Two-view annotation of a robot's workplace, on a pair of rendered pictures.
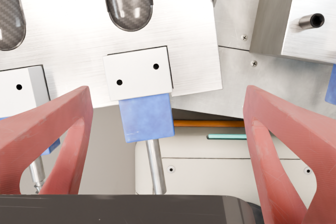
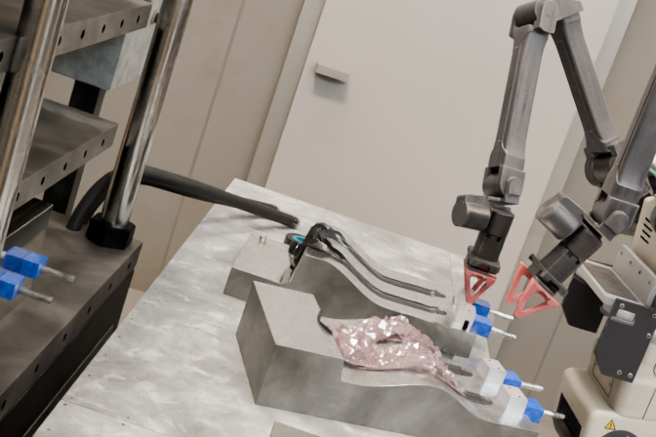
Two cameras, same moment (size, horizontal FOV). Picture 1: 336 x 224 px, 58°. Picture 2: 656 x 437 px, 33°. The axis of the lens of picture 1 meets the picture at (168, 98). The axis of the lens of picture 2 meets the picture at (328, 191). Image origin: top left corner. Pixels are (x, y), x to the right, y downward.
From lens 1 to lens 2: 204 cm
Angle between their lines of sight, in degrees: 75
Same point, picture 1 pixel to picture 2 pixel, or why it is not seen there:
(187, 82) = not seen: hidden behind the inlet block
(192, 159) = not seen: outside the picture
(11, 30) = (482, 400)
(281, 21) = (462, 337)
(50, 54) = (489, 393)
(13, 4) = (471, 396)
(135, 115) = (510, 376)
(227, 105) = not seen: hidden behind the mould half
